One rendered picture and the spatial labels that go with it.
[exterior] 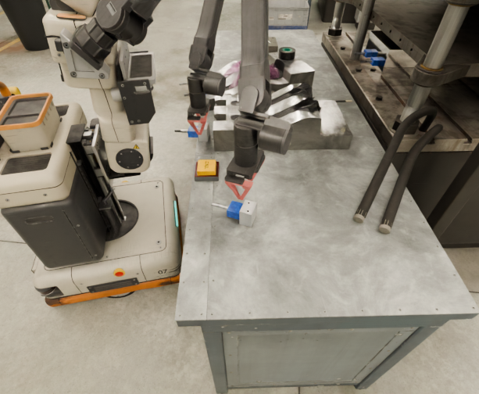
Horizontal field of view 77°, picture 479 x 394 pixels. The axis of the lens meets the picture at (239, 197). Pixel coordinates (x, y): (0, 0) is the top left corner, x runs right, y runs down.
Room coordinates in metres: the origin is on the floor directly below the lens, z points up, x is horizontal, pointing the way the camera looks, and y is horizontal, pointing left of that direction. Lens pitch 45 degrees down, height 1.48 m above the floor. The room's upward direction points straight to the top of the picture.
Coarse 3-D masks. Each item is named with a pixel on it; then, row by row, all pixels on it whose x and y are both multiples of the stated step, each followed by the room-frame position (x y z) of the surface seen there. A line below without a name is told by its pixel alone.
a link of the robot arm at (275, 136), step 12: (252, 96) 0.59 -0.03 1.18; (240, 108) 0.58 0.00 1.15; (252, 108) 0.57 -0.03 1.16; (276, 120) 0.56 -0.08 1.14; (264, 132) 0.54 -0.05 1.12; (276, 132) 0.54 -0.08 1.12; (288, 132) 0.54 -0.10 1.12; (264, 144) 0.53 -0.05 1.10; (276, 144) 0.52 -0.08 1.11; (288, 144) 0.55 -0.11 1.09
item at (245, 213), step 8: (232, 200) 0.61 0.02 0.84; (224, 208) 0.59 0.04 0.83; (232, 208) 0.58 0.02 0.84; (240, 208) 0.58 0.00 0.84; (248, 208) 0.57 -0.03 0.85; (256, 208) 0.59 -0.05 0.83; (232, 216) 0.57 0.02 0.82; (240, 216) 0.56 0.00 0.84; (248, 216) 0.55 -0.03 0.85; (248, 224) 0.55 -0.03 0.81
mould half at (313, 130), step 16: (224, 96) 1.15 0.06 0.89; (272, 96) 1.15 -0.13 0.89; (304, 96) 1.06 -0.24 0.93; (224, 112) 1.03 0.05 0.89; (240, 112) 1.03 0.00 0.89; (272, 112) 1.03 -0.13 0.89; (304, 112) 0.95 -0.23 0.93; (320, 112) 1.08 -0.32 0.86; (336, 112) 1.08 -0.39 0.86; (224, 128) 0.92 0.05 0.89; (304, 128) 0.91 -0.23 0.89; (320, 128) 0.92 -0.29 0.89; (336, 128) 0.96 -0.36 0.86; (224, 144) 0.91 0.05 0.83; (304, 144) 0.91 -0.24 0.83; (320, 144) 0.92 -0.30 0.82; (336, 144) 0.92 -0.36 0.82
